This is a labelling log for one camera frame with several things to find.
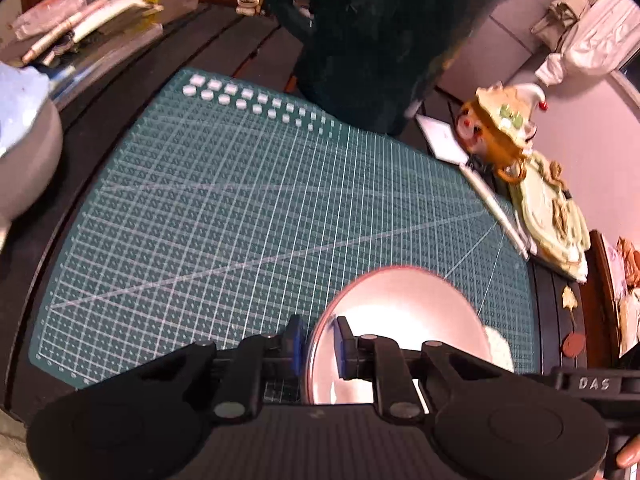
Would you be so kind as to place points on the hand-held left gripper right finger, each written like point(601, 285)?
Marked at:
point(342, 352)

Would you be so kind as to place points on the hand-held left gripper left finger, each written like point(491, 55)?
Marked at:
point(297, 347)

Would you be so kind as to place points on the cream round sponge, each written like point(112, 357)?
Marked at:
point(500, 350)

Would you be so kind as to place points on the person's right hand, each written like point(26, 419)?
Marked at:
point(630, 456)

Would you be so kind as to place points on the orange round coaster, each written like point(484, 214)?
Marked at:
point(574, 344)

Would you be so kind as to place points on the wooden chair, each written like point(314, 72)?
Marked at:
point(602, 290)

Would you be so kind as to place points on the yellow leaf ornament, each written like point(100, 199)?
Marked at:
point(569, 299)

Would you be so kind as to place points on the green cutting mat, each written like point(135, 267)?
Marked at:
point(225, 220)

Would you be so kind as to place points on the pale green ornate ceramic tray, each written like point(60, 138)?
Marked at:
point(550, 220)

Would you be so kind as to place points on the orange clown ceramic figurine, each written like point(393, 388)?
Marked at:
point(495, 130)

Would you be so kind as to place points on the dark green kettle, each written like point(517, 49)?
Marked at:
point(380, 40)

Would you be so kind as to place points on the goose-shaped ceramic pot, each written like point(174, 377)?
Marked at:
point(25, 160)

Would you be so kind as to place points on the small white jar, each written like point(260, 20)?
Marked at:
point(247, 4)

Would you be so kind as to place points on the white hanging cloth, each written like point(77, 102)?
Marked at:
point(600, 45)

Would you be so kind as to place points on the stack of books and papers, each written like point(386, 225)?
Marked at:
point(115, 10)

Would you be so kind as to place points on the beige cloth bag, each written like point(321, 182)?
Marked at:
point(562, 12)

